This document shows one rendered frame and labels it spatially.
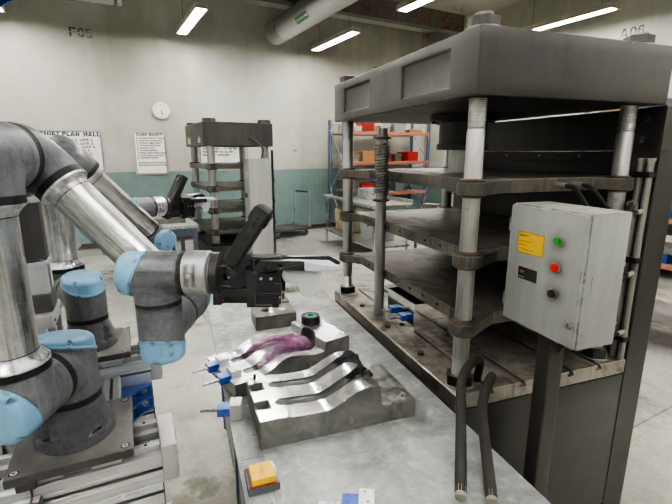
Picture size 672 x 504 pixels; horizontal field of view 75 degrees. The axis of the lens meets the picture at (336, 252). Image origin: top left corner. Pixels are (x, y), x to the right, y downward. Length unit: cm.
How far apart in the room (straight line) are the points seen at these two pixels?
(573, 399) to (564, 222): 91
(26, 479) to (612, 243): 149
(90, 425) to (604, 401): 191
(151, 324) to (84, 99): 782
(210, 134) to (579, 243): 505
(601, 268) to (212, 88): 798
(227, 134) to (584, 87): 479
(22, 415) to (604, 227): 138
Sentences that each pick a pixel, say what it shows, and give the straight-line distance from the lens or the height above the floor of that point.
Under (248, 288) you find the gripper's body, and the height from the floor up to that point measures 142.
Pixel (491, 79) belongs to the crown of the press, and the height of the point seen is 185.
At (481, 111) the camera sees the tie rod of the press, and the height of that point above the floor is 176.
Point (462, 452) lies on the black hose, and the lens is 132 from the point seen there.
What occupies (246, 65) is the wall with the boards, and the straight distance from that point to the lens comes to 905.
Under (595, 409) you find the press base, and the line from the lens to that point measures 223.
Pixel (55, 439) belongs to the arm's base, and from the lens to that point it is 110.
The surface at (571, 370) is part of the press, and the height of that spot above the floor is 78.
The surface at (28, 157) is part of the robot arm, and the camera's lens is 89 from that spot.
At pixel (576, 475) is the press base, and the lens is 236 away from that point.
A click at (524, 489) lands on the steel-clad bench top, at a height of 80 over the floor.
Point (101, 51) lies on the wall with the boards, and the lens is 863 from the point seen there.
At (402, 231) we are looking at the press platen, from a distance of 207.
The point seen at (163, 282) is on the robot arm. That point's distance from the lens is 75.
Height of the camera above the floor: 163
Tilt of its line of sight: 13 degrees down
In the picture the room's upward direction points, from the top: straight up
